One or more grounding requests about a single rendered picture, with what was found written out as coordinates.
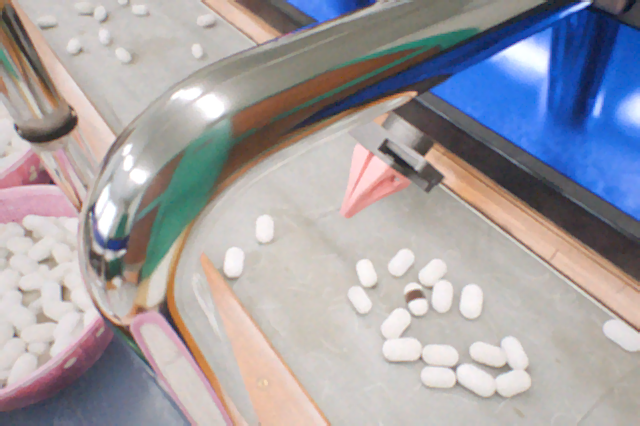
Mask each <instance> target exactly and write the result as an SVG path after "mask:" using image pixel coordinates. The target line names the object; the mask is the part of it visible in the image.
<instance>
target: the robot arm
mask: <svg viewBox="0 0 640 426"><path fill-rule="evenodd" d="M348 134H349V135H351V136H352V137H353V138H354V139H356V140H357V141H358V142H360V143H361V144H362V145H363V146H365V147H366V148H367V149H366V148H364V147H363V146H362V145H360V144H359V143H358V144H357V145H356V147H355V148H354V154H353V160H352V166H351V173H350V179H349V185H348V189H347V192H346V195H345V198H344V201H343V205H342V209H341V212H340V214H341V215H342V216H343V217H344V218H347V219H350V218H352V217H353V216H355V215H356V214H358V213H359V212H361V211H362V210H364V209H365V208H367V206H368V205H370V204H371V203H373V202H375V201H377V200H379V199H381V198H383V197H386V196H388V195H390V194H392V193H394V192H396V191H399V190H401V189H403V188H406V187H408V186H409V185H410V184H411V181H412V182H413V183H415V184H416V185H417V186H419V187H420V188H421V189H422V190H424V191H425V192H427V193H429V192H430V191H431V190H432V189H433V187H434V186H435V185H436V186H438V185H439V184H440V182H441V181H442V180H443V179H444V177H445V176H444V175H443V174H442V173H441V172H440V171H439V170H438V169H436V168H435V167H434V166H433V165H432V164H431V163H430V162H428V161H427V160H426V159H425V156H426V155H427V154H428V153H429V151H430V150H431V149H432V148H433V146H434V145H435V144H436V143H435V142H433V141H432V140H430V139H429V138H428V137H426V135H425V134H423V133H422V132H420V131H419V130H418V129H416V128H415V127H413V126H412V125H410V124H409V123H408V122H406V121H405V120H403V119H402V118H399V117H398V116H397V115H395V114H394V113H392V112H390V113H389V114H388V116H387V117H386V118H385V120H384V121H383V122H382V123H381V125H379V124H377V123H376V122H375V121H373V120H371V121H369V122H367V123H365V124H363V125H361V126H359V127H357V128H355V129H354V131H352V132H350V133H348ZM386 154H387V155H388V156H389V157H390V158H392V159H393V161H392V160H391V159H390V158H388V157H387V156H386ZM406 177H407V178H408V179H410V180H411V181H409V180H408V179H407V178H406Z"/></svg>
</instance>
